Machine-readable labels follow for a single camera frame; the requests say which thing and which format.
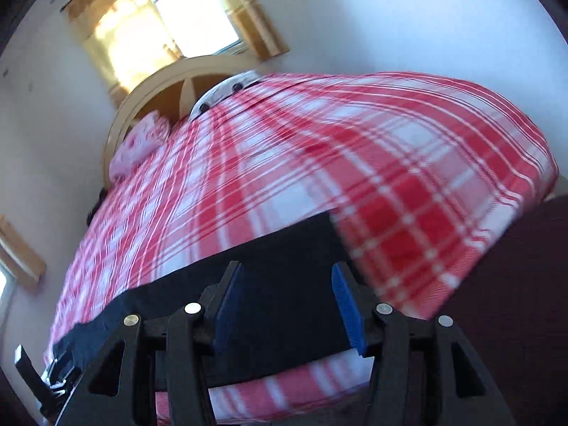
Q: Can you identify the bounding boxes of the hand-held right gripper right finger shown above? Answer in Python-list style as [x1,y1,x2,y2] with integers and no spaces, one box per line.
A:
[332,261,518,426]

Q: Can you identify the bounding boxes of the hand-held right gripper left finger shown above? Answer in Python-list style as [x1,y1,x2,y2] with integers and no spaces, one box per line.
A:
[58,261,245,426]

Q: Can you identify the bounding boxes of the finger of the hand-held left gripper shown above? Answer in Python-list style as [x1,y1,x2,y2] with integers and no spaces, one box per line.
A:
[15,344,56,417]

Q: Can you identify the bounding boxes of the black pants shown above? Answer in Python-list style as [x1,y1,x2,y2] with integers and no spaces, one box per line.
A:
[52,213,378,391]

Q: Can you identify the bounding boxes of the long yellow curtain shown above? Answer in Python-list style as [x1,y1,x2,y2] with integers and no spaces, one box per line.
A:
[0,215,47,291]

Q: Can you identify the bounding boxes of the bed with red plaid sheet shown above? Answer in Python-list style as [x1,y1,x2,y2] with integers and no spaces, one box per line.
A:
[44,71,560,426]

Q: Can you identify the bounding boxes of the person's dark maroon clothing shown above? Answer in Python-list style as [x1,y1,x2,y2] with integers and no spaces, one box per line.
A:
[437,195,568,426]

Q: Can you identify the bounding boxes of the pink floral pillow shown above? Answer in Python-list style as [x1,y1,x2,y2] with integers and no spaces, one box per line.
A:
[109,111,171,180]

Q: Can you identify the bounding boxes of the white pillow with black print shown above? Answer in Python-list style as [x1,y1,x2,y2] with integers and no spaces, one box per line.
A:
[189,70,262,121]

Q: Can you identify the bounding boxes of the wooden arched headboard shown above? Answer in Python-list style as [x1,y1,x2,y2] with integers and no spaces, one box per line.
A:
[103,55,249,187]

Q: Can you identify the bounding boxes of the sunlit yellow curtain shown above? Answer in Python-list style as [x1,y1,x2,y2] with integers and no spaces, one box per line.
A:
[66,0,182,94]

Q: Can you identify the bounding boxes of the narrow yellow curtain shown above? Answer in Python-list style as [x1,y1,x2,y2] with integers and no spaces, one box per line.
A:
[202,0,289,60]

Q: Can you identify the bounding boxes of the window behind headboard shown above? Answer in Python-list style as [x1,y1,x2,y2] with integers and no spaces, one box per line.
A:
[137,0,247,58]

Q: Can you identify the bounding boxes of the side wall window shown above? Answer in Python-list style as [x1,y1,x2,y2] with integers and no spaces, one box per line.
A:
[0,257,18,320]

